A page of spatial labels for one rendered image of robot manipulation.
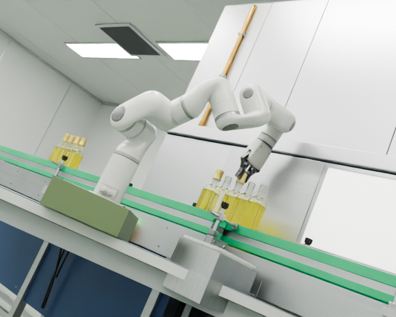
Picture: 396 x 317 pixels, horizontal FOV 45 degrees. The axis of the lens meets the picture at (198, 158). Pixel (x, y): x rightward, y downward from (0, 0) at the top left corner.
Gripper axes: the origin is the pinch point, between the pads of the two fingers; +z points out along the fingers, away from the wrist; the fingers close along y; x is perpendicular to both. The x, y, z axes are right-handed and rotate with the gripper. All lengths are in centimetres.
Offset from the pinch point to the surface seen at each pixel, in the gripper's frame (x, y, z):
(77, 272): -33, 13, 72
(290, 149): 2.8, -12.5, -20.3
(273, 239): 30.9, 4.6, 13.5
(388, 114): 30, -14, -49
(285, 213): 18.3, -11.7, 3.1
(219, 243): 17.7, 11.0, 25.5
